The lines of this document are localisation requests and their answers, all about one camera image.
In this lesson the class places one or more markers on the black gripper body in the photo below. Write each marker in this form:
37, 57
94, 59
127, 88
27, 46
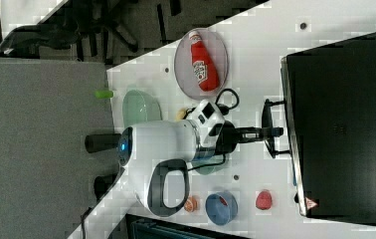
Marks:
230, 136

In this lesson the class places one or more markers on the blue cup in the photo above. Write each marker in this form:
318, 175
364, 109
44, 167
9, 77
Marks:
221, 207

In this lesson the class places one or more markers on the red ketchup bottle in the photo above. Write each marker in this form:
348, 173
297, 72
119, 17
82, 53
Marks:
203, 66

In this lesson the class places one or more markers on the black cylinder post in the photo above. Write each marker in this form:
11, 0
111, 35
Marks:
100, 142

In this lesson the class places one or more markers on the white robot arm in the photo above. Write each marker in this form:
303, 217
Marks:
149, 151

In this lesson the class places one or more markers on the small black knob post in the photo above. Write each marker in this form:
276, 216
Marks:
102, 185

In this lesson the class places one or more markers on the green cylinder object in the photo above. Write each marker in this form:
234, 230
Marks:
104, 94

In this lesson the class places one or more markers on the red strawberry toy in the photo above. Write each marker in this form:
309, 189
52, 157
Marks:
264, 200

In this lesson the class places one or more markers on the orange slice toy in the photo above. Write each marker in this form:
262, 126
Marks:
191, 204

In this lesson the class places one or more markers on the grey round plate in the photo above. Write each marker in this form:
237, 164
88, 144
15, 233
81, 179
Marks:
183, 68

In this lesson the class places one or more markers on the black office chair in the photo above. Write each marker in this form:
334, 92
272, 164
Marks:
78, 19

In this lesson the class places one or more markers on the green perforated colander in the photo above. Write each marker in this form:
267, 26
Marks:
139, 106

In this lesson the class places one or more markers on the yellow banana toy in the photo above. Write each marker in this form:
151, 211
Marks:
181, 114

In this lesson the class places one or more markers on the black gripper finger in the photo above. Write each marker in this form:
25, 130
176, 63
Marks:
272, 129
268, 135

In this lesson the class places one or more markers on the black toaster oven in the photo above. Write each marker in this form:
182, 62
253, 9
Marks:
329, 97

